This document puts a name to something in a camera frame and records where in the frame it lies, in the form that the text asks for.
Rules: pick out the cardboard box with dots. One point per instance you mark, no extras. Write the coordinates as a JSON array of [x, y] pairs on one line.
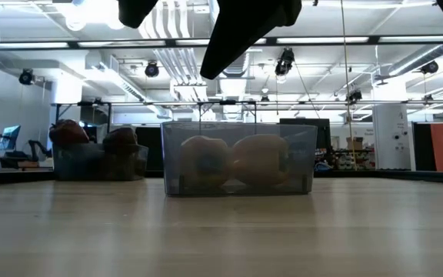
[[357, 144]]

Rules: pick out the red bell pepper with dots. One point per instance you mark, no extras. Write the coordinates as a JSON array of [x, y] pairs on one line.
[[67, 134], [120, 140]]

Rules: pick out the black table frame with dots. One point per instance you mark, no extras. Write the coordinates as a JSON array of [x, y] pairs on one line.
[[398, 176]]

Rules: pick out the white cylindrical cabinet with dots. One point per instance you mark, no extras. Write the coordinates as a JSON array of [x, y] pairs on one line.
[[392, 127]]

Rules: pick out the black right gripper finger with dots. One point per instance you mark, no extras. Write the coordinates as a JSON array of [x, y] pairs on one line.
[[240, 31], [135, 11]]

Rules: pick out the yellow bell pepper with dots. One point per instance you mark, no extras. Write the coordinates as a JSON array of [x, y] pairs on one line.
[[260, 157], [204, 161]]

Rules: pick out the black overhead frame beam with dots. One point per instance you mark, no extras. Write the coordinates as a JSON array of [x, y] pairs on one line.
[[373, 39]]

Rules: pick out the clear plastic bin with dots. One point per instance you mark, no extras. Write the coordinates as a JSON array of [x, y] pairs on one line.
[[171, 154], [90, 165]]

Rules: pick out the clear plastic bin left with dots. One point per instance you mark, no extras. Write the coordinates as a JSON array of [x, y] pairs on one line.
[[90, 165]]

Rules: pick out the silver ceiling duct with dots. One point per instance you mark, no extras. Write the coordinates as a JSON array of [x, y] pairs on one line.
[[417, 59]]

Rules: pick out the computer monitor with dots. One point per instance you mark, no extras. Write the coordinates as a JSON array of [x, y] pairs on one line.
[[9, 137]]

